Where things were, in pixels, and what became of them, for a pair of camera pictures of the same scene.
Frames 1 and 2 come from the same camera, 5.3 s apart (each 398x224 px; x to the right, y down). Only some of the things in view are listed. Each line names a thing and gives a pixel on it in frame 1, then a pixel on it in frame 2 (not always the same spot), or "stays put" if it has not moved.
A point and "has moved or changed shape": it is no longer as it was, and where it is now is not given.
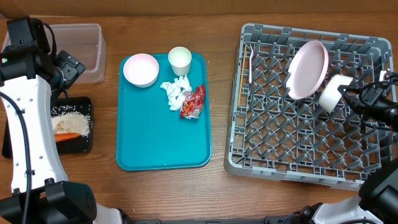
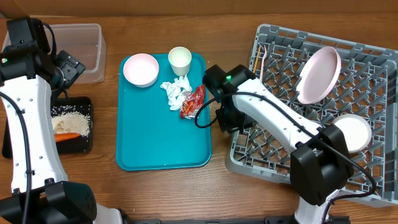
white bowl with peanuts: [331, 94] -> [357, 131]
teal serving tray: [150, 134] stays put
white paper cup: [180, 58] stays put
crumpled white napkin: [176, 91] stays put
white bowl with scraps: [141, 70] stays put
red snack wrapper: [192, 106] stays put
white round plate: [307, 70] -> [319, 76]
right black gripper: [365, 101] -> [233, 127]
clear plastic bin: [85, 42] stays put
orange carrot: [60, 137] stays put
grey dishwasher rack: [289, 118] has moved or changed shape
